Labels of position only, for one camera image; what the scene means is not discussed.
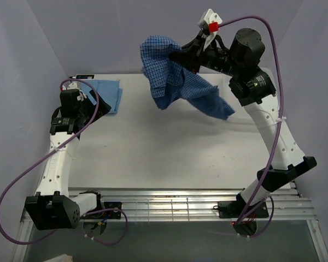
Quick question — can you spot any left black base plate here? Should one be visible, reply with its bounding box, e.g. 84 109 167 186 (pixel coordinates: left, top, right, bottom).
100 201 122 220

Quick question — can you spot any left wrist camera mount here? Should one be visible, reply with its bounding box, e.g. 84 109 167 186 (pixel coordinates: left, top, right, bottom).
60 83 87 103

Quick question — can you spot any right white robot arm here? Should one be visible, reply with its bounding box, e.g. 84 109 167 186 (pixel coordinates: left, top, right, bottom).
169 28 317 218

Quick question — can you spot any blue plaid long sleeve shirt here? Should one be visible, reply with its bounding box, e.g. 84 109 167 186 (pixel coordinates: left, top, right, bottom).
140 35 235 120

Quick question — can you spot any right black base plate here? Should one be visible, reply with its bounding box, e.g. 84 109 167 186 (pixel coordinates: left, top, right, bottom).
213 196 270 219

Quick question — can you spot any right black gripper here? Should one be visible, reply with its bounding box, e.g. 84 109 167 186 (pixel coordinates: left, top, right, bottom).
169 29 242 77

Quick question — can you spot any small black label device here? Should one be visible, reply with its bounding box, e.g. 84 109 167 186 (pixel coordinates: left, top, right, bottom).
75 74 95 80

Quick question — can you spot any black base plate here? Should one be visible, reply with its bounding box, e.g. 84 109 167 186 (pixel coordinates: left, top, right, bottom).
100 201 122 220
213 196 270 219

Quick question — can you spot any folded light blue shirt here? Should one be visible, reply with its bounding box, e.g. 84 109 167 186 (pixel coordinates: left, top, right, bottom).
87 80 122 115

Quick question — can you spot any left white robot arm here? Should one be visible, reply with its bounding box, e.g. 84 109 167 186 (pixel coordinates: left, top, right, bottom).
25 88 111 230

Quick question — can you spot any aluminium rail frame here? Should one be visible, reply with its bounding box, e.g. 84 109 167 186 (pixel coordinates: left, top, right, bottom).
12 184 328 261

